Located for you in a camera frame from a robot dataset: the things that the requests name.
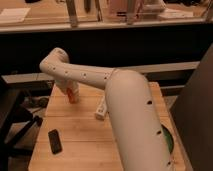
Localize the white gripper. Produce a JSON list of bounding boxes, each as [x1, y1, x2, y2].
[[55, 80, 79, 101]]

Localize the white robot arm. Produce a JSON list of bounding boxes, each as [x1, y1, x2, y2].
[[40, 48, 175, 171]]

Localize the green bowl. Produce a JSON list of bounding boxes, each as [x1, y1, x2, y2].
[[162, 124, 174, 154]]

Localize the dark panel at right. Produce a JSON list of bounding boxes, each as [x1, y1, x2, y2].
[[170, 43, 213, 171]]

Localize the white plastic bottle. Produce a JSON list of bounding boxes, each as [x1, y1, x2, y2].
[[95, 98, 107, 120]]

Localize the white paper sheet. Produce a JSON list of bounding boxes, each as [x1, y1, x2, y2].
[[0, 8, 30, 24]]

